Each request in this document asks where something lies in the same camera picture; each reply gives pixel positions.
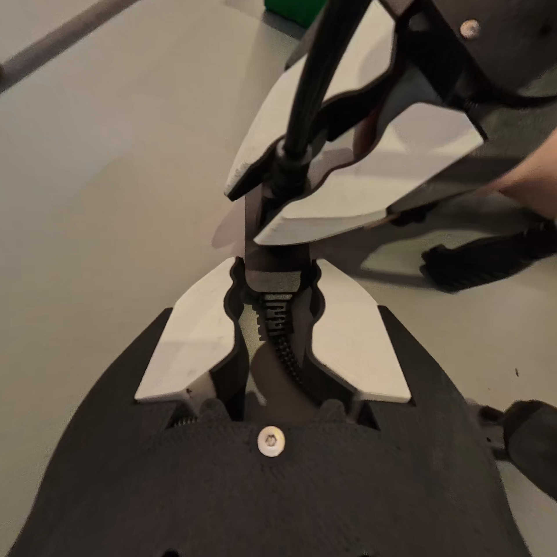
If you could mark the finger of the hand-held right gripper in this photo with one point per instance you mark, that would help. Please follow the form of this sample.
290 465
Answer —
391 174
269 122

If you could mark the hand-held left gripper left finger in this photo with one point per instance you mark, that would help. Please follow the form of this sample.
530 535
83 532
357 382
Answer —
196 330

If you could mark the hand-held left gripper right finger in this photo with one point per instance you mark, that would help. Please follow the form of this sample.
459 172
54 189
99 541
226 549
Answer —
352 335

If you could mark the black power plug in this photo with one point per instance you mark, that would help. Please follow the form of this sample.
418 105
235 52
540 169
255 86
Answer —
287 174

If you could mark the person's right hand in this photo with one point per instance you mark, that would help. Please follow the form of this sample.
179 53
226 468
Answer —
539 182

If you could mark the green plastic bin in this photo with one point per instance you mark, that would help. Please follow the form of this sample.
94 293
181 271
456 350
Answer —
296 11

